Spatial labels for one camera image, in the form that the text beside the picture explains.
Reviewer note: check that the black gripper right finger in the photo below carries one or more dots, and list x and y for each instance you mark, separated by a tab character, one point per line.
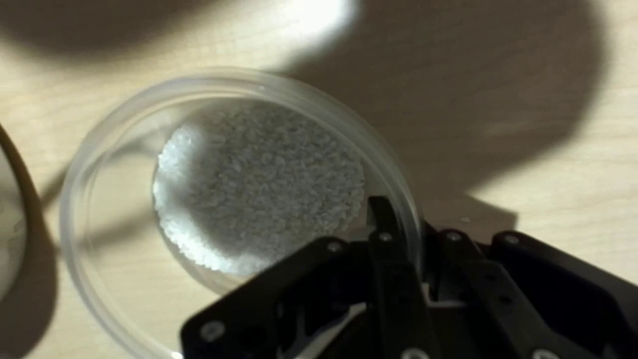
520	298

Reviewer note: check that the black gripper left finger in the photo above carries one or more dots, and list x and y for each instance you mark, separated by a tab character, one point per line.
366	288

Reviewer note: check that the white rice grains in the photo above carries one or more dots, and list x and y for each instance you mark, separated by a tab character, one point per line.
243	184

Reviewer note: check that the clear plastic bowl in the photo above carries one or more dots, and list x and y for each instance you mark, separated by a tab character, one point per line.
129	276

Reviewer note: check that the grey pot with black interior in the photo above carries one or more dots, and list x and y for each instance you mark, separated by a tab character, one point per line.
13	214

